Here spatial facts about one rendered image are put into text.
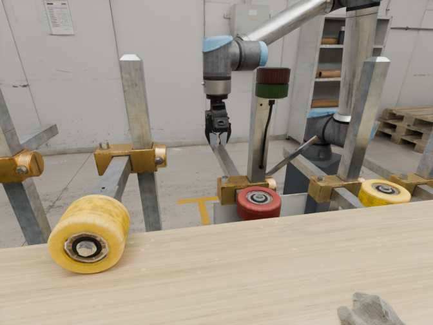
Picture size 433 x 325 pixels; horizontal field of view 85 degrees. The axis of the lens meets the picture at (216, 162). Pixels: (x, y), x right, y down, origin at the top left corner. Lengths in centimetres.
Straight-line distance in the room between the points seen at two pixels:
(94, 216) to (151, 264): 9
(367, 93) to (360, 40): 61
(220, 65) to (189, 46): 239
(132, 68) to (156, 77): 267
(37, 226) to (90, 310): 36
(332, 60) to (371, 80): 321
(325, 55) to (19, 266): 366
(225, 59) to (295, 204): 46
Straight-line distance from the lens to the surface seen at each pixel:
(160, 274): 32
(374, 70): 62
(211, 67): 76
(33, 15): 339
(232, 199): 56
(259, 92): 45
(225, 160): 70
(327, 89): 384
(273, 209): 42
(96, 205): 32
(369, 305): 32
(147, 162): 50
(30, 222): 65
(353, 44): 122
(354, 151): 66
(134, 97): 47
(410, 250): 43
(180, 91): 315
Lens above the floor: 114
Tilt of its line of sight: 24 degrees down
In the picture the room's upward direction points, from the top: straight up
